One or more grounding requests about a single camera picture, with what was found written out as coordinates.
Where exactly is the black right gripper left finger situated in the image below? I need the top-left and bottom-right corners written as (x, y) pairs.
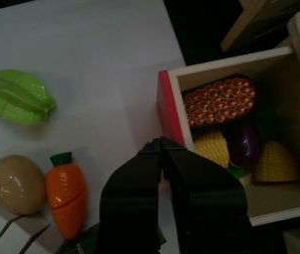
top-left (95, 137), bottom-right (166, 254)

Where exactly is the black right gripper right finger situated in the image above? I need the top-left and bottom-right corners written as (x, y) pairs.
top-left (161, 137), bottom-right (257, 254)

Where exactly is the wooden drawer with red front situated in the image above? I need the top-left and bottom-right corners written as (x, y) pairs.
top-left (157, 45), bottom-right (300, 227)

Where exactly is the orange toy carrot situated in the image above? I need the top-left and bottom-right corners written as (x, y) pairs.
top-left (46, 151), bottom-right (89, 240)

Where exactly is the yellow toy corn piece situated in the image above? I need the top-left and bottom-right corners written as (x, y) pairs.
top-left (193, 128), bottom-right (232, 170)
top-left (251, 140), bottom-right (300, 184)

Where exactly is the purple toy eggplant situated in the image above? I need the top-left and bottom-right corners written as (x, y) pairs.
top-left (225, 119), bottom-right (265, 180)

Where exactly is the beige toy egg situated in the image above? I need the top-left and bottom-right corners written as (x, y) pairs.
top-left (0, 154), bottom-right (49, 216)

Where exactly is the white striped toy block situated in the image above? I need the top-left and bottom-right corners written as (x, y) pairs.
top-left (0, 197), bottom-right (69, 254)

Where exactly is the red roe sushi toy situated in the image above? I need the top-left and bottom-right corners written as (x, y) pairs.
top-left (182, 73), bottom-right (259, 130)

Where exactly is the green toy vegetable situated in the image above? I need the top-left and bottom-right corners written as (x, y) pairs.
top-left (0, 68), bottom-right (58, 126)

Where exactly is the white rectangular mat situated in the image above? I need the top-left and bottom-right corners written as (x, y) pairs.
top-left (0, 0), bottom-right (190, 254)

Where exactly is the plain wooden board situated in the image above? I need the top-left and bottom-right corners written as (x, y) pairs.
top-left (220, 0), bottom-right (300, 54)

